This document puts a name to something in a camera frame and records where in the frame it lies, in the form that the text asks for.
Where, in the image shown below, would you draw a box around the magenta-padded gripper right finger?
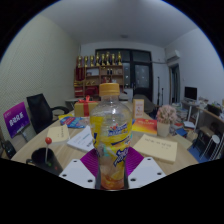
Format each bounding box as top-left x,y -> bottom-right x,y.
124,146 -> 167,190

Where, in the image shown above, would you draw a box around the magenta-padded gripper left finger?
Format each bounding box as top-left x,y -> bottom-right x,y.
58,148 -> 100,190

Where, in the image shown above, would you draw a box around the yellow-labelled orange drink bottle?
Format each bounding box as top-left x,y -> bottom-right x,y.
89,82 -> 133,191

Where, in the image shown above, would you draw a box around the large manila envelope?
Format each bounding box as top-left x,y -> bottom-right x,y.
132,133 -> 179,164

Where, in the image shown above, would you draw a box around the black mug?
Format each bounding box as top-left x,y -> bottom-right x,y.
25,146 -> 64,177

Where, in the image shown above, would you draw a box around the white and teal booklet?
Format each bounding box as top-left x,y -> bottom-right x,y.
66,124 -> 96,153

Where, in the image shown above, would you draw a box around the red-ball stirrer stick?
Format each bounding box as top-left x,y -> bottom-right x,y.
44,136 -> 53,164

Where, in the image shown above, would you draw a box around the red and orange book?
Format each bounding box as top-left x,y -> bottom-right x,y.
131,117 -> 158,136

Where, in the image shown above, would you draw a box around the blue colourful packet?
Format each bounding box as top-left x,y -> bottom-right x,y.
59,115 -> 88,130

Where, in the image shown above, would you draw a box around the pink flowers in white pot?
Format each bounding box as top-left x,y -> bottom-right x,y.
155,104 -> 178,138

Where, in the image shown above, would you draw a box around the small standing card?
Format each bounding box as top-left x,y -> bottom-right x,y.
132,98 -> 145,120

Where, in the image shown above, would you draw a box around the yellow gift box red ribbon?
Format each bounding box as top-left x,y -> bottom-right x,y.
73,95 -> 100,118

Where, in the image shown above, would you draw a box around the grey office chair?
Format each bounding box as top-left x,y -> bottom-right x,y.
133,94 -> 156,114

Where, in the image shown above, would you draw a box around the black office chair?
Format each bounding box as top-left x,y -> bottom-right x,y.
26,93 -> 70,135

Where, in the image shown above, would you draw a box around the small white round table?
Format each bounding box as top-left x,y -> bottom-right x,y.
64,97 -> 81,109

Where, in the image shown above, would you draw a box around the white round stool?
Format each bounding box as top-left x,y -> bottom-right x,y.
203,134 -> 224,161

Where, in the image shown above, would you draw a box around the purple sign board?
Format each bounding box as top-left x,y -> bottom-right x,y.
3,101 -> 31,139

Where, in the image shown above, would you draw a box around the black tripod stand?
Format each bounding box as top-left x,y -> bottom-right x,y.
155,76 -> 162,108

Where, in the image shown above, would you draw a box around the cluttered wooden side desk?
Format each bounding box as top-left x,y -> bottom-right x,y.
181,98 -> 224,158

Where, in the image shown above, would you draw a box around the black computer monitor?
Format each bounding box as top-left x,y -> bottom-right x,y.
184,86 -> 198,102

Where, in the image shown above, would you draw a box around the shelf unit with gold trophies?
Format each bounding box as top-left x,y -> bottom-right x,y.
73,50 -> 125,98

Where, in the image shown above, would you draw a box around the white air conditioner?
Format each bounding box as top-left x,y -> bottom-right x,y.
165,49 -> 182,64

